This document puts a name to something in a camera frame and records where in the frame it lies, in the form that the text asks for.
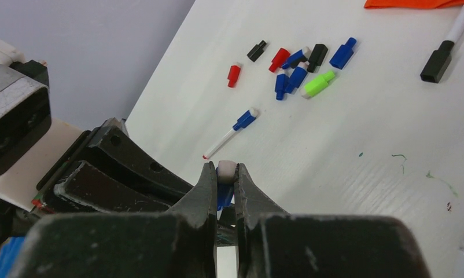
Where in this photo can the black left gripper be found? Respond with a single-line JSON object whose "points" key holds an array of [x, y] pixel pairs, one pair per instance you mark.
{"points": [[180, 242]]}

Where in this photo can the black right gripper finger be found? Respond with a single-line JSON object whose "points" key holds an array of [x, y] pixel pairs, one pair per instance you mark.
{"points": [[274, 243]]}

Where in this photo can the green pen cap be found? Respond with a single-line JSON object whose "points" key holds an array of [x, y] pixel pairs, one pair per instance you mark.
{"points": [[316, 85]]}

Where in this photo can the red pen cap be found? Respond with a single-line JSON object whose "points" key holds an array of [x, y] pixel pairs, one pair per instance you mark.
{"points": [[280, 57]]}

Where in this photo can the blue pen cap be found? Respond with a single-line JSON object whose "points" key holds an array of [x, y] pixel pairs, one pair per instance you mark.
{"points": [[294, 59]]}

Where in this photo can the black pen cap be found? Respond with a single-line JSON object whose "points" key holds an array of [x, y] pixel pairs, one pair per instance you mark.
{"points": [[316, 57]]}

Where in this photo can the orange cloth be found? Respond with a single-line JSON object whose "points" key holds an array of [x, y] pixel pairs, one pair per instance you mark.
{"points": [[412, 4]]}

